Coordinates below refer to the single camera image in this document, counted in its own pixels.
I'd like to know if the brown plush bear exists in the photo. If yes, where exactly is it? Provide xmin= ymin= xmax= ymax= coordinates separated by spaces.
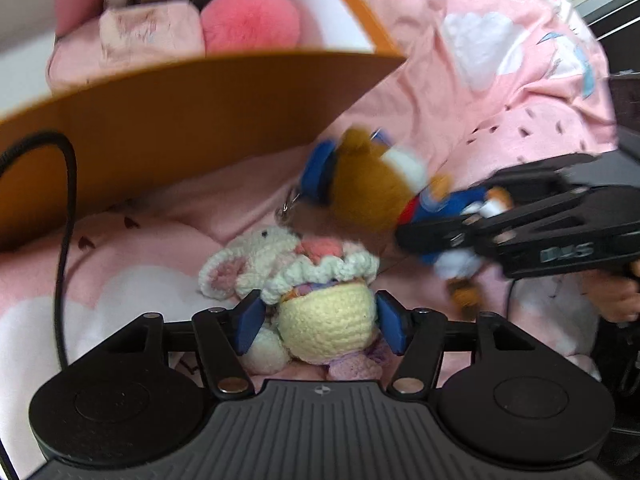
xmin=298 ymin=127 xmax=514 ymax=319

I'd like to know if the person right hand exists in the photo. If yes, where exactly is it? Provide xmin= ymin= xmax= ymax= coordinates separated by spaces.
xmin=580 ymin=270 xmax=640 ymax=323

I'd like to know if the orange cardboard box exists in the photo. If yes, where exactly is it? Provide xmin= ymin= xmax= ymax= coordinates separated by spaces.
xmin=0 ymin=0 xmax=407 ymax=252

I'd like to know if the pink fluffy pompom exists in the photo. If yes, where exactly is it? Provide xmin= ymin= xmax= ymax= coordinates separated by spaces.
xmin=200 ymin=0 xmax=300 ymax=53

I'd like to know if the pink fabric pouch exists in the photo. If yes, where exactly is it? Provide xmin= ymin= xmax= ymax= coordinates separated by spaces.
xmin=46 ymin=0 xmax=205 ymax=92

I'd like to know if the black wardrobe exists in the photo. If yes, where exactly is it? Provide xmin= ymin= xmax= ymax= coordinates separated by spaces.
xmin=554 ymin=0 xmax=640 ymax=82

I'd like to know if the black cable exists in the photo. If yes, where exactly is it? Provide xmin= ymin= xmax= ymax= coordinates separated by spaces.
xmin=504 ymin=276 xmax=526 ymax=326
xmin=0 ymin=130 xmax=79 ymax=369

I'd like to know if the black left cable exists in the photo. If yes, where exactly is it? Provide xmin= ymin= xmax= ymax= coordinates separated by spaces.
xmin=0 ymin=130 xmax=79 ymax=369

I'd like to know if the pink cloud duvet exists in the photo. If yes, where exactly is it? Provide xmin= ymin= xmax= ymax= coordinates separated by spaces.
xmin=0 ymin=0 xmax=622 ymax=476

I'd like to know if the white crochet bunny doll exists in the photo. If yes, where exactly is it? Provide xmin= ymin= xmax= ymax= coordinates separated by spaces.
xmin=198 ymin=226 xmax=390 ymax=380

